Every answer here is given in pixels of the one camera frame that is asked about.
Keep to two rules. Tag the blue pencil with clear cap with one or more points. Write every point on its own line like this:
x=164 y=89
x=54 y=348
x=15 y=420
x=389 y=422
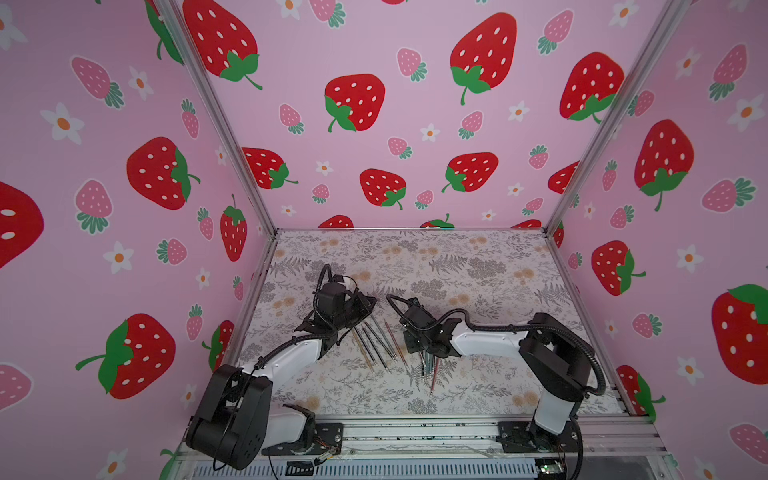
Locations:
x=379 y=335

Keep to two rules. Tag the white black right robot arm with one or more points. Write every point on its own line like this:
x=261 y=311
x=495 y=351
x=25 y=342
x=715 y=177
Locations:
x=565 y=365

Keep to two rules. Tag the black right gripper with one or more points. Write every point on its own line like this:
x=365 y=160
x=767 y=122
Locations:
x=427 y=342

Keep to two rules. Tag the red striped pencil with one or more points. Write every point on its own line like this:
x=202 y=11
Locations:
x=396 y=345

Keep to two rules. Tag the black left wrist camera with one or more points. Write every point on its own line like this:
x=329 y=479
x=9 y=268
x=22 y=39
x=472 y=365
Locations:
x=332 y=291

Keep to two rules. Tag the dark blue striped pencil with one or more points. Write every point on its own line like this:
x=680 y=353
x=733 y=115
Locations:
x=376 y=351

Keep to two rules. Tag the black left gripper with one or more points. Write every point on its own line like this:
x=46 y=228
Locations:
x=357 y=301

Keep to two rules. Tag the yellow pencil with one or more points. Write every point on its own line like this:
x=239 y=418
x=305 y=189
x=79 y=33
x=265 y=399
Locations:
x=370 y=362

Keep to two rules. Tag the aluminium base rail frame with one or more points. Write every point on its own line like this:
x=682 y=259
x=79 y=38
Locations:
x=454 y=447

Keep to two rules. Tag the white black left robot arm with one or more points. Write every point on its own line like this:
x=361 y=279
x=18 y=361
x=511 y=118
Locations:
x=236 y=419

